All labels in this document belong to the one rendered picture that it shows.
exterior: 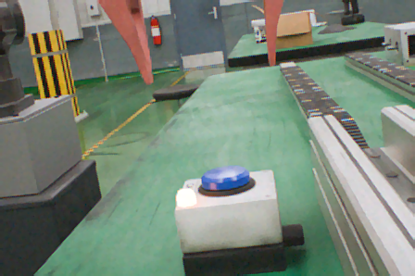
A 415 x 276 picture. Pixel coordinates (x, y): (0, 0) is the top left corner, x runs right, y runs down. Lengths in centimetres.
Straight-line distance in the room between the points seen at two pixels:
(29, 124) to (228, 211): 43
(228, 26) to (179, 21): 100
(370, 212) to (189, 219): 17
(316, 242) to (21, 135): 44
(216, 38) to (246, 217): 1119
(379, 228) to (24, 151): 58
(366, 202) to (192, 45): 1136
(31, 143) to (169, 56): 1100
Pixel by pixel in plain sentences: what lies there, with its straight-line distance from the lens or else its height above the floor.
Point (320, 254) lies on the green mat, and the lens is 47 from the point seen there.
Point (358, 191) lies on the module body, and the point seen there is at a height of 86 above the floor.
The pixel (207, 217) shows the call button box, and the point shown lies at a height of 83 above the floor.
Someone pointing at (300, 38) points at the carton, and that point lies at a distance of 276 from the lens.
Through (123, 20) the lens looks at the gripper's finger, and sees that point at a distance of 43.
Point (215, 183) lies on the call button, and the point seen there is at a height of 85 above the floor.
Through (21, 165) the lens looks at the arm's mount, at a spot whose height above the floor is 82.
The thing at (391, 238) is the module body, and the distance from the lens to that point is 28.
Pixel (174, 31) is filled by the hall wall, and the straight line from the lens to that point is 1168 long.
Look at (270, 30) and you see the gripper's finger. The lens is 42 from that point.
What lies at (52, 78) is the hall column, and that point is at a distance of 694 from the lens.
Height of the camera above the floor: 98
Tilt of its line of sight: 12 degrees down
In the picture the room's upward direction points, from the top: 9 degrees counter-clockwise
